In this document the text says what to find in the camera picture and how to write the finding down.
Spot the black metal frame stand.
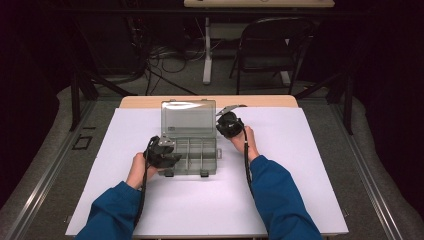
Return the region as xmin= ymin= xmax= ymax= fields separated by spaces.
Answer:
xmin=293 ymin=71 xmax=355 ymax=136
xmin=68 ymin=66 xmax=138 ymax=133

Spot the light wooden table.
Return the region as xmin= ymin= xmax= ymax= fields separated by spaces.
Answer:
xmin=118 ymin=94 xmax=299 ymax=109

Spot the white-legged desk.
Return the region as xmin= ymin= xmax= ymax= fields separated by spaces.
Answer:
xmin=183 ymin=0 xmax=336 ymax=86

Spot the clear grey compartment organizer box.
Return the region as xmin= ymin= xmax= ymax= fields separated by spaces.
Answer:
xmin=158 ymin=98 xmax=223 ymax=178

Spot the left hand-held gripper black cable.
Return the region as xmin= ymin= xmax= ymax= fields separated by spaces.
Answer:
xmin=134 ymin=135 xmax=160 ymax=228

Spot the aluminium floor rail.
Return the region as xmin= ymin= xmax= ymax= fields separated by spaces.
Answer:
xmin=328 ymin=103 xmax=406 ymax=240
xmin=6 ymin=99 xmax=98 ymax=240

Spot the white board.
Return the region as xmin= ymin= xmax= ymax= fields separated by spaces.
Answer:
xmin=65 ymin=107 xmax=350 ymax=238

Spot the person's right hand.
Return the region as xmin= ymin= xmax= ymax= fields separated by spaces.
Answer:
xmin=230 ymin=126 xmax=260 ymax=163

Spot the person's left hand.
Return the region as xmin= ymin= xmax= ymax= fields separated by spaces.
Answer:
xmin=125 ymin=152 xmax=160 ymax=190

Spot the black folding chair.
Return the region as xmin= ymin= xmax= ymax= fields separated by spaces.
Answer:
xmin=229 ymin=17 xmax=318 ymax=96

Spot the tangle of floor cables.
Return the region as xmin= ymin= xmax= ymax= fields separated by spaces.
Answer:
xmin=129 ymin=16 xmax=208 ymax=96

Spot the hand-held gripper black cable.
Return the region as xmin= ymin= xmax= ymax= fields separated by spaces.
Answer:
xmin=242 ymin=126 xmax=256 ymax=198
xmin=134 ymin=135 xmax=160 ymax=228

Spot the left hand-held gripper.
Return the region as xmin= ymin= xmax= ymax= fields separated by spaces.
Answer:
xmin=143 ymin=135 xmax=183 ymax=169

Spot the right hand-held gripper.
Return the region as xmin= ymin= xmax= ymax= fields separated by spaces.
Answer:
xmin=215 ymin=104 xmax=248 ymax=139

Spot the right hand-held gripper black cable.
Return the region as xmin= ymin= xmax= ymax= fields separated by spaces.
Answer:
xmin=242 ymin=126 xmax=256 ymax=198

